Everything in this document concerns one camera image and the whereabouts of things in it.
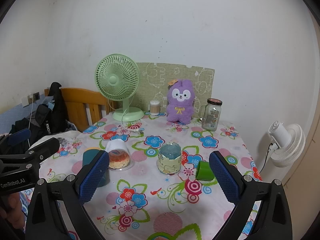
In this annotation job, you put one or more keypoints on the wall socket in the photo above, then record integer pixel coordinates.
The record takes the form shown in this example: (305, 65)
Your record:
(36, 96)

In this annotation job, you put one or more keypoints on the dark teal cup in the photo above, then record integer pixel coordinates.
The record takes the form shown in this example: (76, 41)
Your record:
(88, 158)

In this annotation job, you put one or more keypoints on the person's left hand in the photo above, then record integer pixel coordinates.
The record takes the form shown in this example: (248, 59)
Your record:
(13, 210)

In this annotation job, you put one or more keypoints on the cotton swab container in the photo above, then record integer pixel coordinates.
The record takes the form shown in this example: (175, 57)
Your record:
(154, 108)

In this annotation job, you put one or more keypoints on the clear cup with white sleeve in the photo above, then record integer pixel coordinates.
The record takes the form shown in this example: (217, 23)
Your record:
(120, 155)

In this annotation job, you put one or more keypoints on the green desk fan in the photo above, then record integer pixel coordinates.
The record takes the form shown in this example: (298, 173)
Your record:
(117, 80)

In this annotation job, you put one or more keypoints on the purple plush toy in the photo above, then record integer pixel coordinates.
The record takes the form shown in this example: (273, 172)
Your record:
(180, 105)

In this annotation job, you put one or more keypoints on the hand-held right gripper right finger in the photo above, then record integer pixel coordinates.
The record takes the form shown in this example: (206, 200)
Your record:
(225, 178)

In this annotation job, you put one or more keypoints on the white standing fan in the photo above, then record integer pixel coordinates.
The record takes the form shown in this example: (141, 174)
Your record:
(287, 145)

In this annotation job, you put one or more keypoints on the floral tablecloth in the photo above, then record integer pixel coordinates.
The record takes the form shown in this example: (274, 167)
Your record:
(150, 200)

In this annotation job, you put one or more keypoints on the green elephant print board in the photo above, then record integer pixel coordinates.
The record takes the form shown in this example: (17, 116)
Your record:
(152, 80)

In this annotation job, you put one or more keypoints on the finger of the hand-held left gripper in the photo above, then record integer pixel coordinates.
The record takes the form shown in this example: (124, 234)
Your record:
(20, 135)
(46, 146)

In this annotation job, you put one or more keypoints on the blue cup with yellow sleeve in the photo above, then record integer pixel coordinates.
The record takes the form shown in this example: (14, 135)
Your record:
(170, 158)

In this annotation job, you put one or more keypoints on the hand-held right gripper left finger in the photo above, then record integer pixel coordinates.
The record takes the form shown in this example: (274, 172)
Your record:
(94, 177)

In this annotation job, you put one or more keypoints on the pile of dark clothes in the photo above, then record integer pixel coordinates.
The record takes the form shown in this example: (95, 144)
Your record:
(55, 115)

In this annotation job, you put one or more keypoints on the green cup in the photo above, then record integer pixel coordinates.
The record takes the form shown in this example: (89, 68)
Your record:
(203, 171)

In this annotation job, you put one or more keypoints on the glass jar with lid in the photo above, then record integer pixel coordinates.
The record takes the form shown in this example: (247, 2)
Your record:
(212, 116)

